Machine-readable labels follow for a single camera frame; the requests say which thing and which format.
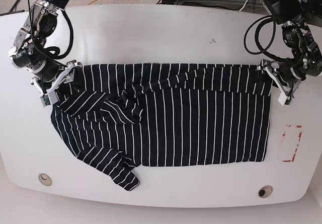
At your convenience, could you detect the table grommet hole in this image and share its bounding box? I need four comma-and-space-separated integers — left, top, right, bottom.
38, 173, 52, 187
258, 185, 273, 198

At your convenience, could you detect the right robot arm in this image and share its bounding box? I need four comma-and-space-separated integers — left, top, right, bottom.
8, 0, 82, 107

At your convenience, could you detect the right table grommet hole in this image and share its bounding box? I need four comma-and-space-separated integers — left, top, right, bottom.
258, 185, 273, 198

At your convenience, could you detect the red tape rectangle marking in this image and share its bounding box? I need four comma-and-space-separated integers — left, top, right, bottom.
279, 125, 303, 163

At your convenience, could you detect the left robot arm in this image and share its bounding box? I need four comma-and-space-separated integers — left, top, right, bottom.
255, 0, 321, 105

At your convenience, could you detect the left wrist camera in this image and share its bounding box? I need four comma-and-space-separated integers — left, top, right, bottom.
284, 96, 292, 105

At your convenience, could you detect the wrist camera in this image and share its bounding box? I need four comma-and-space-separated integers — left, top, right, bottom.
40, 95, 51, 107
284, 96, 292, 105

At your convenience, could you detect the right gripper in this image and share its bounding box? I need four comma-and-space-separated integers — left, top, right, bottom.
30, 60, 83, 105

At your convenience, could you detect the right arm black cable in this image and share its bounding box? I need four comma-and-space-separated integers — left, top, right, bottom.
25, 0, 75, 60

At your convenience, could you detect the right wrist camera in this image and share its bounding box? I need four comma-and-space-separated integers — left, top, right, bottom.
40, 95, 51, 107

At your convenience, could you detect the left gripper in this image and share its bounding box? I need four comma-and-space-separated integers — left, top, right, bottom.
257, 59, 306, 106

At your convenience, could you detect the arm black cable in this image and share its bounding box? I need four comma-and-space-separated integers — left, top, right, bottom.
25, 0, 75, 60
244, 15, 287, 62

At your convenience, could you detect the navy white striped t-shirt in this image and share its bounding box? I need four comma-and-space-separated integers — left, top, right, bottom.
51, 63, 272, 191

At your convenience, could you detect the left table grommet hole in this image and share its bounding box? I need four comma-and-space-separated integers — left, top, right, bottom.
38, 173, 52, 187

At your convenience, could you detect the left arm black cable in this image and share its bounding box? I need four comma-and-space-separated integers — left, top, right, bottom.
244, 15, 287, 62

